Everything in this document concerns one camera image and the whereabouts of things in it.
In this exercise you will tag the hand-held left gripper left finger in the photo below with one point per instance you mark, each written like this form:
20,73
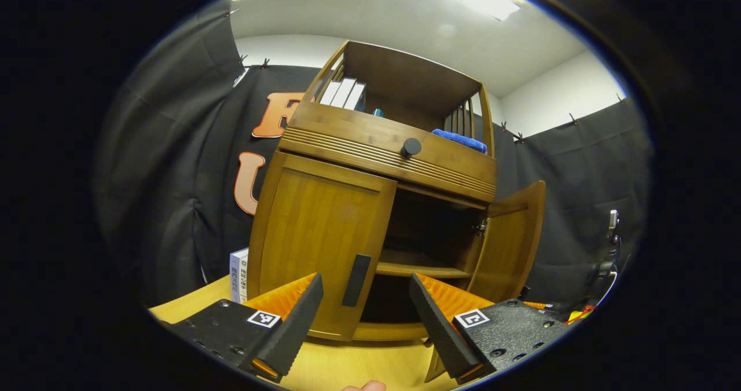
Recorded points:
295,327

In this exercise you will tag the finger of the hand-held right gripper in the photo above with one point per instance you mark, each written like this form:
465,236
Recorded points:
580,314

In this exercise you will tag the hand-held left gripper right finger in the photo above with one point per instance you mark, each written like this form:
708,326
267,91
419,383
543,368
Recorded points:
440,327

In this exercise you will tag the wooden cabinet door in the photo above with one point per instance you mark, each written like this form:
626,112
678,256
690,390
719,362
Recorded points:
509,246
312,234

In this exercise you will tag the wooden double-door shoe cabinet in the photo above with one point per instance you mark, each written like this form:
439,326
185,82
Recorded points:
347,130

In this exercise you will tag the wooden inner cabinet shelf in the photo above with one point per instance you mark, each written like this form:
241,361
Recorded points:
417,268

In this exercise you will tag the metal door hinge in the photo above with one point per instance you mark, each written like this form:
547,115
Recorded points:
480,227

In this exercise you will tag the white printed book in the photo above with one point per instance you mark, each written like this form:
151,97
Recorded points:
234,275
244,275

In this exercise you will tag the black backdrop cloth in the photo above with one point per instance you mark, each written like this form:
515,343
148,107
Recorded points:
173,205

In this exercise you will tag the black round drawer knob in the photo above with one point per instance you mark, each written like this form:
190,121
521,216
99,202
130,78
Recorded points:
411,147

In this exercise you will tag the blue folded towel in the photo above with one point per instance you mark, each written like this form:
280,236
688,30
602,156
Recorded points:
460,139

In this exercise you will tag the wooden grooved drawer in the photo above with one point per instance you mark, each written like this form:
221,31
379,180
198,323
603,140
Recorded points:
370,148

